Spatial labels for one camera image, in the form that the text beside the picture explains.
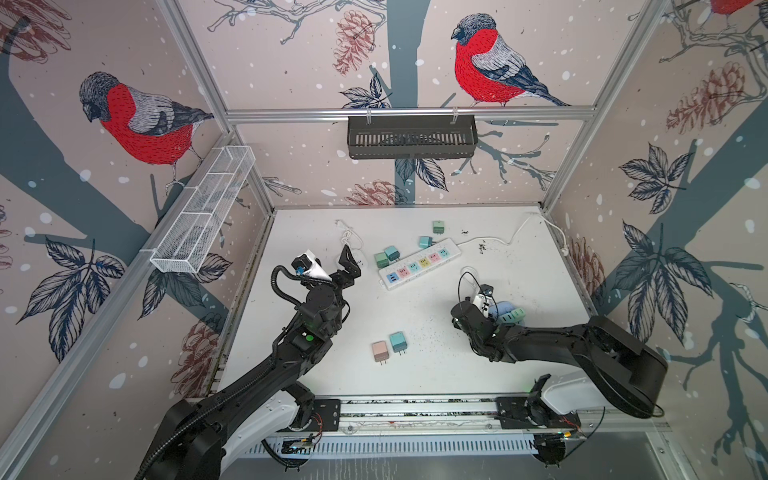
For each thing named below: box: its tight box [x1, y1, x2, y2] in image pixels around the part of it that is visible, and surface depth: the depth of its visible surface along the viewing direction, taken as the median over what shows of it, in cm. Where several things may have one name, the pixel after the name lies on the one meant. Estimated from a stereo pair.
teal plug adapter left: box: [384, 245, 400, 261], surface depth 106 cm
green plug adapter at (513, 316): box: [499, 308, 527, 324], surface depth 85 cm
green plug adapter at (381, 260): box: [374, 252, 390, 269], surface depth 106 cm
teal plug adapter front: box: [389, 331, 408, 356], surface depth 86 cm
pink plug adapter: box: [372, 340, 390, 366], surface depth 85 cm
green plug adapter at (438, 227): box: [433, 220, 445, 235], surface depth 116 cm
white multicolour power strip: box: [378, 237, 462, 290], surface depth 103 cm
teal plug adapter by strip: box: [418, 236, 433, 249], surface depth 109 cm
